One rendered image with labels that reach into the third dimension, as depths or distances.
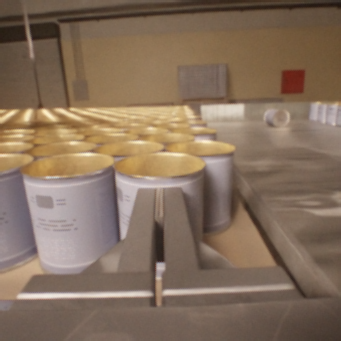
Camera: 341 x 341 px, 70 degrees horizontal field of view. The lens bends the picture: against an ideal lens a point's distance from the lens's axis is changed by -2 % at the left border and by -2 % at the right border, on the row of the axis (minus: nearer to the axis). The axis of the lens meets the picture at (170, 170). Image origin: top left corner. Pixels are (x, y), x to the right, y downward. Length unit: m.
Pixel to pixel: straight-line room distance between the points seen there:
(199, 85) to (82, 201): 7.48
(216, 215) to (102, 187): 0.11
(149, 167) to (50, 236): 0.09
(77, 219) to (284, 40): 9.97
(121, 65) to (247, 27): 4.47
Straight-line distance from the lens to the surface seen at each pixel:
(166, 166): 0.22
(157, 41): 9.45
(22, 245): 0.23
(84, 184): 0.17
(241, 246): 0.23
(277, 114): 1.07
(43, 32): 10.14
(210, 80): 7.65
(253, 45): 9.72
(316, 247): 0.27
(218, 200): 0.23
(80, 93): 9.75
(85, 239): 0.19
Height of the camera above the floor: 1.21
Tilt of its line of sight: 17 degrees down
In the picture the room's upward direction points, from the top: 3 degrees counter-clockwise
